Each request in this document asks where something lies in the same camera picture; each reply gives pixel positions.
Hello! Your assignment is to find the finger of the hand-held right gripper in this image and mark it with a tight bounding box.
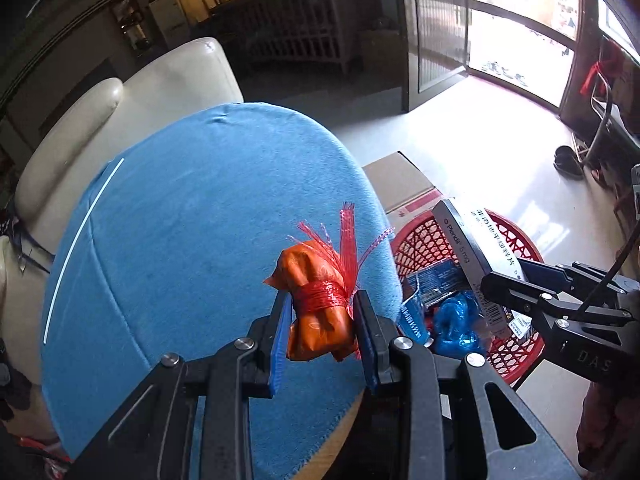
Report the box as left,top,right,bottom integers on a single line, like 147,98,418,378
480,270,632,333
517,257,631,301

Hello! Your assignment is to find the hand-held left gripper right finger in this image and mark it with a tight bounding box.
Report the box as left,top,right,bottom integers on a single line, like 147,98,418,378
352,290,581,480

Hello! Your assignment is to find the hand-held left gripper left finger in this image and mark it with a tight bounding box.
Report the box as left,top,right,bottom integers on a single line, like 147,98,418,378
75,290,296,480

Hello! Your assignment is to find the orange bag with red net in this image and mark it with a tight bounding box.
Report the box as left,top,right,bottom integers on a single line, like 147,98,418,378
264,201,396,362

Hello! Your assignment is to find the white grey medicine box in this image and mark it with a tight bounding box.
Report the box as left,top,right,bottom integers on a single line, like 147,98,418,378
432,199,538,343

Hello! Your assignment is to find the blue plastic bag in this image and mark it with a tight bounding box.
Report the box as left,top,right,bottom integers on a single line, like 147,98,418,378
431,291,493,358

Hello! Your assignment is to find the blue foil packet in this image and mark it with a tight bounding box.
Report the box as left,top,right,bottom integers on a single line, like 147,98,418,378
397,260,473,346

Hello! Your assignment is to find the red plastic mesh basket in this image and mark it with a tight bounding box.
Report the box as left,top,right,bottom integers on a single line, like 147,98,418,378
390,205,546,388

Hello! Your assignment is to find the person's right forearm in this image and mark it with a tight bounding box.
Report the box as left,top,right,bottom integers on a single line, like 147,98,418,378
577,380,640,472

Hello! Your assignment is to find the black slipper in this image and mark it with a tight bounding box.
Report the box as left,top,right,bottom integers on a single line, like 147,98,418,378
553,145,586,180

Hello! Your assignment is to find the brown cardboard box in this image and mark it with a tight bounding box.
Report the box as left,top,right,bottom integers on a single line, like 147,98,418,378
361,151,443,231

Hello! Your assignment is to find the dark television cabinet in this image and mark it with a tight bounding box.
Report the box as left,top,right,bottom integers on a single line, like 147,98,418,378
557,25,640,241

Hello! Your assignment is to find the blue table cloth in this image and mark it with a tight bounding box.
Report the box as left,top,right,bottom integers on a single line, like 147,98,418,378
40,102,403,480

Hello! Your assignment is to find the red tassel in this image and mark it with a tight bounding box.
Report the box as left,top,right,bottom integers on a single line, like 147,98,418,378
580,57,618,96

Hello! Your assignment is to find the thin white stick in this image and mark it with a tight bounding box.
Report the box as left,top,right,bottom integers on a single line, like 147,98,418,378
42,157,126,346

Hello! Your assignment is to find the sliding glass door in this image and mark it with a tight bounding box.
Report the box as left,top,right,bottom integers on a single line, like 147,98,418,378
400,0,601,113

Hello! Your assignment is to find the dark garment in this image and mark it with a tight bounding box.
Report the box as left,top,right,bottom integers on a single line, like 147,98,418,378
0,340,33,423

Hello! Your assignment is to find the cream leather sofa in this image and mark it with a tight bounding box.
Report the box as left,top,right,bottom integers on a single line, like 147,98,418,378
0,37,246,396

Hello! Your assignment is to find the dark wooden crib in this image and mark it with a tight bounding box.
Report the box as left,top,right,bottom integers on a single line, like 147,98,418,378
215,0,378,78

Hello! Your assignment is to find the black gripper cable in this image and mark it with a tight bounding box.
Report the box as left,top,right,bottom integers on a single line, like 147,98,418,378
572,237,640,323

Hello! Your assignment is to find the blue purple strap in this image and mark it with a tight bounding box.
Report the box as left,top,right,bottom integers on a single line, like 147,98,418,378
0,210,56,273

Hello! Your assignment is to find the white wall box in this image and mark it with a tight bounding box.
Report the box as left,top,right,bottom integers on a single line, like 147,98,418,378
149,0,190,43

